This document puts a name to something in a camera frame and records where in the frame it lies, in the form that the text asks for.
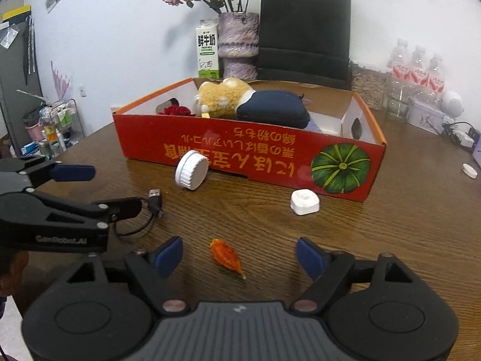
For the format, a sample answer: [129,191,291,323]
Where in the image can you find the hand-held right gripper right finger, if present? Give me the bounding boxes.
[289,237,418,313]

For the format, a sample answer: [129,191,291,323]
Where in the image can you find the yellow and white plush toy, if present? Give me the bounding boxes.
[193,78,256,118]

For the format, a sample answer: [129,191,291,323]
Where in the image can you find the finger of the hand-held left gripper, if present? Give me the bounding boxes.
[0,156,95,194]
[90,196,142,222]

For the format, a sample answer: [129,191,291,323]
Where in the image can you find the white power strip with plugs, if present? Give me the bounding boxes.
[441,121,481,153]

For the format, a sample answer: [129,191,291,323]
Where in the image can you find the white ribbed bottle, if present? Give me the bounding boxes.
[175,150,210,191]

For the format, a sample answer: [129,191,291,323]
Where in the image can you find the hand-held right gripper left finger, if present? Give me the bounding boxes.
[67,236,188,313]

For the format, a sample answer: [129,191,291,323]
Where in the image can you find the clear drinking glass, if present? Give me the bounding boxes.
[386,94,414,121]

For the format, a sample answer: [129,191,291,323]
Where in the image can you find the metal rack with bottles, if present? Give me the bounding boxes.
[23,98,85,159]

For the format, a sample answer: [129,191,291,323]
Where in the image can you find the clear jar of pellets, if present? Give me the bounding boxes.
[349,62,389,110]

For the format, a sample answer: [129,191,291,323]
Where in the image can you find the white round speaker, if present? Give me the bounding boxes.
[440,91,464,118]

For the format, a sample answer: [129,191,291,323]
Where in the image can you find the navy zip pouch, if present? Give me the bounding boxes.
[237,90,311,128]

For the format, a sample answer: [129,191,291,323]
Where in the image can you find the orange dried petal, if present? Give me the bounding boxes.
[210,238,247,281]

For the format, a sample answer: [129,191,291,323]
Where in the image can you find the red artificial rose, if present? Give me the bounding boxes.
[158,105,193,116]

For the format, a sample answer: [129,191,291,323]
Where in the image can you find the pink wall decoration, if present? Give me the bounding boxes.
[51,60,73,102]

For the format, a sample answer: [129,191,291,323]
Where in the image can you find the thin black usb cable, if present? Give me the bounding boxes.
[113,189,165,237]

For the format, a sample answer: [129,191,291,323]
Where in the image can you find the white patterned tin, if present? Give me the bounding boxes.
[408,100,449,135]

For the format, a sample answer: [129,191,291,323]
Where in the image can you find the wooden desktop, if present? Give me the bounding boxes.
[15,105,481,361]

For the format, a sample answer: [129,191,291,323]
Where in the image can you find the purple marbled vase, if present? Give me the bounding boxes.
[217,12,260,80]

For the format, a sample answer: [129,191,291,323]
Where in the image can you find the green and white milk carton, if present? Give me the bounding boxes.
[195,19,220,80]

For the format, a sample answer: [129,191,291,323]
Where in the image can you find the person's left hand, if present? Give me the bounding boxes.
[0,250,30,298]

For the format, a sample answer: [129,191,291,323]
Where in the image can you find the black paper bag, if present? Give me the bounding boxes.
[256,0,352,91]

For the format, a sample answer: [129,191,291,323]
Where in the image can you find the small white square case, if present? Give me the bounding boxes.
[290,189,321,217]

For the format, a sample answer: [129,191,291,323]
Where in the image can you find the water bottle red label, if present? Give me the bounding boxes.
[389,38,412,96]
[409,45,429,100]
[426,53,448,102]

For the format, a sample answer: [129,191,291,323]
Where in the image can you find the dark grey cabinet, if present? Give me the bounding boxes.
[0,4,44,159]

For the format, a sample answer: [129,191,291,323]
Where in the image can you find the red cardboard box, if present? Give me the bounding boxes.
[112,77,388,202]

